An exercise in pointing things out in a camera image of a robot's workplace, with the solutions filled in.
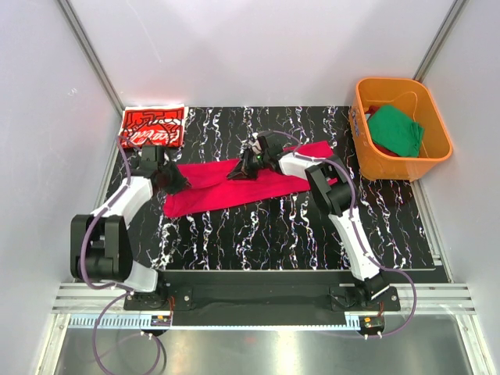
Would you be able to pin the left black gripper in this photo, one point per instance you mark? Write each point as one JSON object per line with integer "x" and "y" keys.
{"x": 172, "y": 178}

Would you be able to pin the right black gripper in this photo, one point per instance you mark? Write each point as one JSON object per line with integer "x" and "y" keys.
{"x": 247, "y": 165}

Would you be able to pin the crimson red polo shirt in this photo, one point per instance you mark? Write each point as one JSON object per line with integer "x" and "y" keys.
{"x": 211, "y": 190}

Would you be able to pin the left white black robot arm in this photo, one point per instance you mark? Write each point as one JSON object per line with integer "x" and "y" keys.
{"x": 100, "y": 249}

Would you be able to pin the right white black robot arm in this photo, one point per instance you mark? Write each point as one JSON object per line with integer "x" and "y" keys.
{"x": 335, "y": 195}

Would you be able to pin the folded red patterned t-shirt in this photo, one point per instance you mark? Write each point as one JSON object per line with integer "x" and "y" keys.
{"x": 153, "y": 125}

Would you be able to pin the green t-shirt in basket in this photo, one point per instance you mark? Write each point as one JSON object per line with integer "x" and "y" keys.
{"x": 390, "y": 128}

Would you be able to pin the orange plastic basket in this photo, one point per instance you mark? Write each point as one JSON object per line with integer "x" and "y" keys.
{"x": 414, "y": 100}

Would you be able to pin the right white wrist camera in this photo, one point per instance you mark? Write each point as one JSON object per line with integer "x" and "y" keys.
{"x": 255, "y": 147}

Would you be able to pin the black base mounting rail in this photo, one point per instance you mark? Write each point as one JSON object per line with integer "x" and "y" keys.
{"x": 229, "y": 298}

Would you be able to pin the left aluminium corner post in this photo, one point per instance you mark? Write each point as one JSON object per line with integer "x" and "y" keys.
{"x": 70, "y": 15}

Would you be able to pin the aluminium corner post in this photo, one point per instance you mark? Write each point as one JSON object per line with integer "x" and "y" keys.
{"x": 70, "y": 15}
{"x": 443, "y": 32}

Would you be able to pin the right aluminium corner post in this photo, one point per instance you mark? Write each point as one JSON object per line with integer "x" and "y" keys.
{"x": 443, "y": 32}

